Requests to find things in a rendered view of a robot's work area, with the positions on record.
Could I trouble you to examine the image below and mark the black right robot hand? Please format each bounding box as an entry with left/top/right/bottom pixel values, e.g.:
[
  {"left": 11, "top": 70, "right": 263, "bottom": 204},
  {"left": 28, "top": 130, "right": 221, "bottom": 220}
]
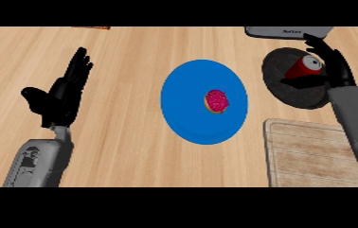
[{"left": 278, "top": 32, "right": 358, "bottom": 90}]

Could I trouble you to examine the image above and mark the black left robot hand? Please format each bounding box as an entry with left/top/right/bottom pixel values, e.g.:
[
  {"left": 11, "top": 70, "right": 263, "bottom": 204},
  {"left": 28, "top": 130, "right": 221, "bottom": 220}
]
[{"left": 19, "top": 46, "right": 94, "bottom": 129}]

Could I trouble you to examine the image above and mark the red can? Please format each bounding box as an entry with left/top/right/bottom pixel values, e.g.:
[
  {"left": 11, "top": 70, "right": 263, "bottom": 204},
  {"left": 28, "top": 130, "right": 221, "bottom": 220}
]
[{"left": 283, "top": 54, "right": 323, "bottom": 79}]

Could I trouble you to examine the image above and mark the dark grey pan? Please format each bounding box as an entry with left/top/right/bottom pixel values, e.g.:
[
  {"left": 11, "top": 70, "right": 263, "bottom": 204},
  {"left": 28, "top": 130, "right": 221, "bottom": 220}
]
[{"left": 260, "top": 46, "right": 331, "bottom": 111}]

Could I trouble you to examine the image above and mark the pale wooden cutting board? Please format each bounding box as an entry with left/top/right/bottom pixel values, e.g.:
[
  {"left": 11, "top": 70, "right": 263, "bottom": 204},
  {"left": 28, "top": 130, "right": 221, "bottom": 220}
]
[{"left": 263, "top": 117, "right": 358, "bottom": 188}]

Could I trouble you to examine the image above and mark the grey appliance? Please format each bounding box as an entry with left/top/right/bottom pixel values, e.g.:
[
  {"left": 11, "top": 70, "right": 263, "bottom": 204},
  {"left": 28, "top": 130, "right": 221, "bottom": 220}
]
[{"left": 242, "top": 26, "right": 335, "bottom": 40}]

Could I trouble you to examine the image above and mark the orange brown object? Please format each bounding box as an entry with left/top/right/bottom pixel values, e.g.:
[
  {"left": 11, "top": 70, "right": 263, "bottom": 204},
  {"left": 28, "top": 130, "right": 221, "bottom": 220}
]
[{"left": 70, "top": 26, "right": 112, "bottom": 30}]

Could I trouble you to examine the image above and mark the blue plate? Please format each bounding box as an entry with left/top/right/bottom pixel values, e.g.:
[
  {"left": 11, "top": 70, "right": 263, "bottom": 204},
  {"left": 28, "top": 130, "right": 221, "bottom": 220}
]
[{"left": 159, "top": 59, "right": 248, "bottom": 146}]

